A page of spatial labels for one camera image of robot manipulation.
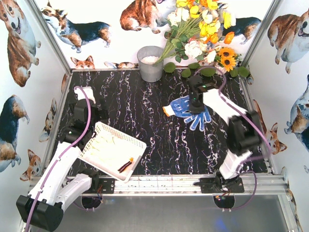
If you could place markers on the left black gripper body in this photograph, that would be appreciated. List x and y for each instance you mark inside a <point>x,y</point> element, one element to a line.
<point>102,113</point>

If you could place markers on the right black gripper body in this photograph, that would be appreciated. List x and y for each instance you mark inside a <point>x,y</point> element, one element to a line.
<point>196,106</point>

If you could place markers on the blue dotted glove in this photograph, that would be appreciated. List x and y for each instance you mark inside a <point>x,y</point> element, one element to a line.
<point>198,121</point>
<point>178,107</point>

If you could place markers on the cream glove red cuff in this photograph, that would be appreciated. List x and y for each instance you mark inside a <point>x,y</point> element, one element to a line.
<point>113,152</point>

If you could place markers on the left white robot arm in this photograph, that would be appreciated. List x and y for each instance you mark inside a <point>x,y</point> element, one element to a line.
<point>46,203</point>

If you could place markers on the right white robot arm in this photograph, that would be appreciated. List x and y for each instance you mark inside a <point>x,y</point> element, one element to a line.
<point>243,134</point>

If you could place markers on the white perforated storage basket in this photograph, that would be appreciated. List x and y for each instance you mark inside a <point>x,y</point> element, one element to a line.
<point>104,131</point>

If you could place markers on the artificial flower bouquet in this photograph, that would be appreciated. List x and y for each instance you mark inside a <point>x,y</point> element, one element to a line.
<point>202,30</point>

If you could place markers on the grey metal bucket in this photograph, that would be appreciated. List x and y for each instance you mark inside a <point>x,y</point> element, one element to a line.
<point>151,67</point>

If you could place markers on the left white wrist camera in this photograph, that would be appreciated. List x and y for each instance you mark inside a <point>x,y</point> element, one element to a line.
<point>81,92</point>

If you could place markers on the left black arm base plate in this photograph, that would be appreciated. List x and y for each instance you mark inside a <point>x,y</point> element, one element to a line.
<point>106,186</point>

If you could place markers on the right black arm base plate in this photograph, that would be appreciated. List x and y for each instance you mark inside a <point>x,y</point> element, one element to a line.
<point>220,185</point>

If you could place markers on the aluminium front frame rail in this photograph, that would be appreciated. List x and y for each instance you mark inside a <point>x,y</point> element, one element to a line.
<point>183,184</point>

